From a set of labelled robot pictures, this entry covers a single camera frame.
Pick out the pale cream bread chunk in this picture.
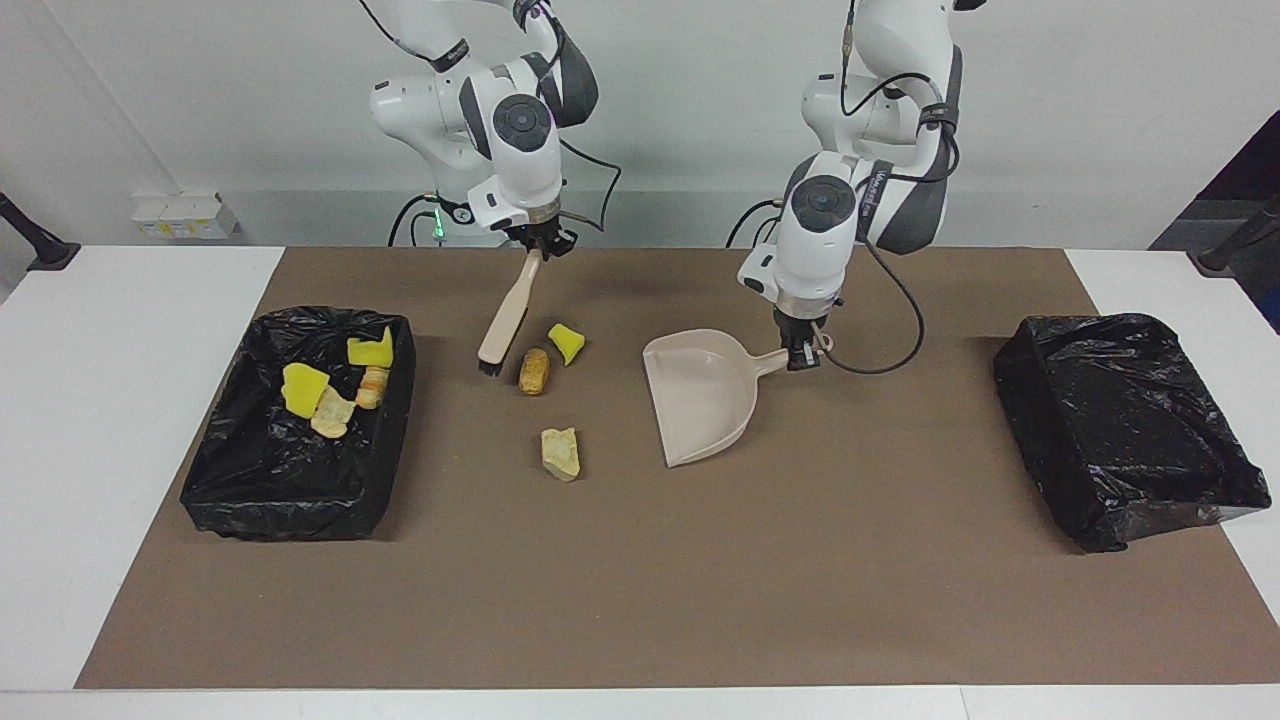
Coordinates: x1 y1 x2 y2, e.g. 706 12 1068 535
541 427 582 483

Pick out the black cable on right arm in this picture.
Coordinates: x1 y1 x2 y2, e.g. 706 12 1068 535
360 0 623 233

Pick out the brown table mat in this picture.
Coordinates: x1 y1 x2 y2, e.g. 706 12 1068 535
75 247 1280 691

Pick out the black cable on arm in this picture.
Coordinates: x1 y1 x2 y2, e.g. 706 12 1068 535
828 0 961 376
360 0 623 233

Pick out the notched yellow sponge piece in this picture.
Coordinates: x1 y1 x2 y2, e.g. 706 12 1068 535
347 327 396 368

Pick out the large yellow sponge piece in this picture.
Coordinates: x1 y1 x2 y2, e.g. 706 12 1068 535
282 362 331 418

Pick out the wooden brush with black bristles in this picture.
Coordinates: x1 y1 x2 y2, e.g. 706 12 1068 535
477 250 544 378

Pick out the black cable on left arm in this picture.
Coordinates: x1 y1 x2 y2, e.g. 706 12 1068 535
828 0 961 376

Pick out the beige plastic dustpan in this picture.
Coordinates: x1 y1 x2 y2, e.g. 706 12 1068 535
642 329 833 469

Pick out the bin lined with black bag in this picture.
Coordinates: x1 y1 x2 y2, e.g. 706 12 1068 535
180 306 417 543
993 313 1273 554

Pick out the white box on floor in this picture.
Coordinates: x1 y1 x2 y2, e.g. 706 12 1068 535
132 192 239 242

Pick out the black stand pole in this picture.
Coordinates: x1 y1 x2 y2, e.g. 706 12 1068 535
0 190 81 272
1197 197 1280 276

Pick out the pale crumbly bread chunk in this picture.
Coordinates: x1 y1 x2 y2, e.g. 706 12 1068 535
311 387 357 439

